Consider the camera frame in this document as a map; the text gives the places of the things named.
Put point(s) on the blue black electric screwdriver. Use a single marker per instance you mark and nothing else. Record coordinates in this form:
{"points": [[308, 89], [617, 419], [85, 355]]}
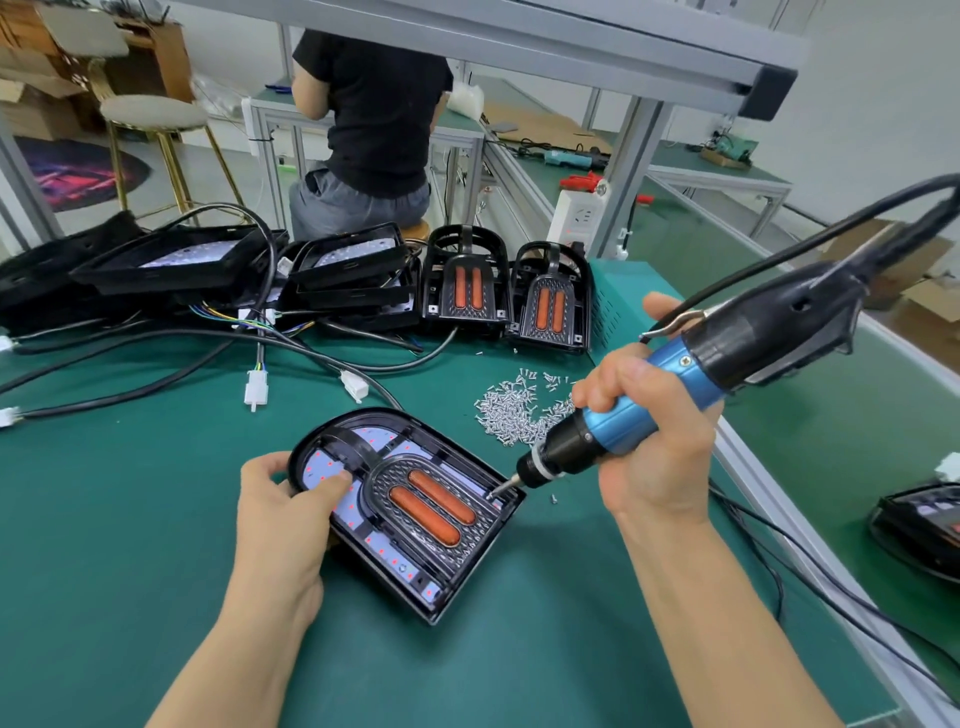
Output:
{"points": [[765, 338]]}

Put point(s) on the teal power supply box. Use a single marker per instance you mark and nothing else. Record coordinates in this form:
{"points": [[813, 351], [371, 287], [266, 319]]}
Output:
{"points": [[615, 300]]}

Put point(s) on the round beige stool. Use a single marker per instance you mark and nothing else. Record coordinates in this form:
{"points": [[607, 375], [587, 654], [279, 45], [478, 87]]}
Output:
{"points": [[150, 113]]}

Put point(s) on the brown wooden cabinet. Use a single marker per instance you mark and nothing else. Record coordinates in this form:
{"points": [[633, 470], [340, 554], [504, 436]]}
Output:
{"points": [[158, 53]]}

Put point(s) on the red tool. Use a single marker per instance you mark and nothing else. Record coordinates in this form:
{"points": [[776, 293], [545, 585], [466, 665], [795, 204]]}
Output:
{"points": [[578, 183]]}

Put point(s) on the aluminium shelf frame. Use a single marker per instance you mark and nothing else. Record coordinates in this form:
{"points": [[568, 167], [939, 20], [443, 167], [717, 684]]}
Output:
{"points": [[600, 45]]}

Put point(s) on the small green workbench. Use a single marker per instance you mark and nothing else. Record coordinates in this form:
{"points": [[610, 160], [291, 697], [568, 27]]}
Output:
{"points": [[270, 102]]}

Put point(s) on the person's left hand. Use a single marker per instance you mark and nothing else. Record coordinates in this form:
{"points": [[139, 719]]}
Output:
{"points": [[278, 555]]}

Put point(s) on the open brown cardboard carton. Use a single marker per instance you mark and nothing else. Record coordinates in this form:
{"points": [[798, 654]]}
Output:
{"points": [[38, 113]]}

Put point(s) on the person's right forearm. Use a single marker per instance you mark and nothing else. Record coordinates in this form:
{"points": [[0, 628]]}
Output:
{"points": [[720, 630]]}

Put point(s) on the teal hand tool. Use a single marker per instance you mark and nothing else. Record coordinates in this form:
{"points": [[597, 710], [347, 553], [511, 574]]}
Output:
{"points": [[570, 156]]}

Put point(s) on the white power strip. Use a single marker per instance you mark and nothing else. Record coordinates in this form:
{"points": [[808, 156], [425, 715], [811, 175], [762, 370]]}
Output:
{"points": [[578, 213]]}

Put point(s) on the colourful round rug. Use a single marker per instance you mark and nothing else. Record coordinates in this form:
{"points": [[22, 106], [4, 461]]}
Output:
{"points": [[75, 177]]}

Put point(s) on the person's right hand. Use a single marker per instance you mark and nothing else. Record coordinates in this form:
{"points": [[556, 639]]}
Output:
{"points": [[668, 465]]}

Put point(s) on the black cover orange strips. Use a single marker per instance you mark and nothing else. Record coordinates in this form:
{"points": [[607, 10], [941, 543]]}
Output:
{"points": [[468, 288], [435, 507], [551, 308]]}

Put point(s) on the brown cardboard box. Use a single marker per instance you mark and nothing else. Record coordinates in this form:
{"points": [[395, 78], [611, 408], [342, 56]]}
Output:
{"points": [[878, 255], [933, 323]]}

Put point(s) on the green workbench white legs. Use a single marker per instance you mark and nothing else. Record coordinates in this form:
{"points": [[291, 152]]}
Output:
{"points": [[705, 158]]}

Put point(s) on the stack of unassembled lamp housings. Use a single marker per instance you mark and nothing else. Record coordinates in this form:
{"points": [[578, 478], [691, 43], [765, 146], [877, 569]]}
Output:
{"points": [[165, 263]]}

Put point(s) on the heap of small silver screws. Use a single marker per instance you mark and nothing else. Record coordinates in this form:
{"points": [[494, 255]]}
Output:
{"points": [[525, 408]]}

